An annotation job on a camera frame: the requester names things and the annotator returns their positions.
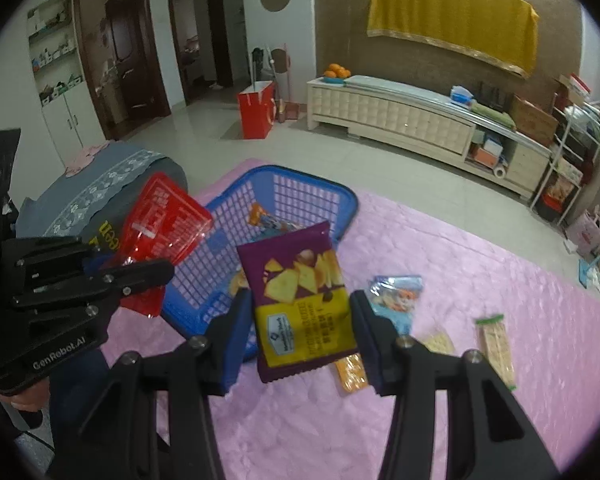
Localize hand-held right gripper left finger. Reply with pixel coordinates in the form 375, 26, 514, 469
77, 289, 257, 480

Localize folded green cloth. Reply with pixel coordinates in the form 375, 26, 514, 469
470, 101, 513, 128

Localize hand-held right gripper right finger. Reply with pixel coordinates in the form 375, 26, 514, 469
349, 290, 561, 480

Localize grey lace-trimmed sofa cover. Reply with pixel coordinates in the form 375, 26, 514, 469
17, 142, 191, 256

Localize person's left hand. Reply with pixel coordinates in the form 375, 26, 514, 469
7, 389, 46, 428

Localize pale yellow cracker packet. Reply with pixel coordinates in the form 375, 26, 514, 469
422, 329, 456, 354

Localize pink gift bag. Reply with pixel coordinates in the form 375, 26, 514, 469
565, 207, 600, 256

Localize yellow cloth cover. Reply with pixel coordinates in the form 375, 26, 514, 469
366, 0, 540, 79

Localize blue plastic basket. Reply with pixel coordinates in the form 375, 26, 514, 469
161, 164, 358, 338

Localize long cracker packet green ends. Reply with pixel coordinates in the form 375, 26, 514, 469
475, 314, 516, 390

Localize white storage rack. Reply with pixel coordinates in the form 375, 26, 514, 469
530, 75, 600, 221

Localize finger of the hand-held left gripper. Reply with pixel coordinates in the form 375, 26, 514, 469
14, 258, 176, 311
2, 235, 112, 275

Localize light blue cartoon snack packet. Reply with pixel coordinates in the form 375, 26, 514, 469
369, 275, 424, 335

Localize orange snack packet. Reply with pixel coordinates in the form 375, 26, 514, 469
334, 353, 370, 397

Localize red paper bag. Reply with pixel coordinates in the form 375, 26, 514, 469
237, 80, 277, 140

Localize light grey cabinet mat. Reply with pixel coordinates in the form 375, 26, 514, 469
344, 75, 473, 111

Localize dark wooden door frame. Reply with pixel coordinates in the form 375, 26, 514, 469
73, 0, 172, 141
166, 0, 234, 106

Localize purple chips packet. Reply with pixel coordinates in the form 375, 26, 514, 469
236, 221, 359, 384

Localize orange box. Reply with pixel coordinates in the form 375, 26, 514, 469
467, 142, 501, 166

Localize yellow and blue snack packet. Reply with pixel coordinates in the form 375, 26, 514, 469
249, 202, 303, 233

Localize pink cloth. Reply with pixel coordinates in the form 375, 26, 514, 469
65, 142, 111, 178

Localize cardboard box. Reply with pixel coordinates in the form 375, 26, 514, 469
510, 94, 559, 147

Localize cream media cabinet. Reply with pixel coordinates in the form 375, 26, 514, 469
306, 75, 553, 198

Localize black router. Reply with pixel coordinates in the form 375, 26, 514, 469
476, 82, 506, 111

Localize white wall cabinet with shelves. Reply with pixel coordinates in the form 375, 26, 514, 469
27, 0, 108, 166

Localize pink quilted tablecloth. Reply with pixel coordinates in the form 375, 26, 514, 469
100, 157, 600, 480

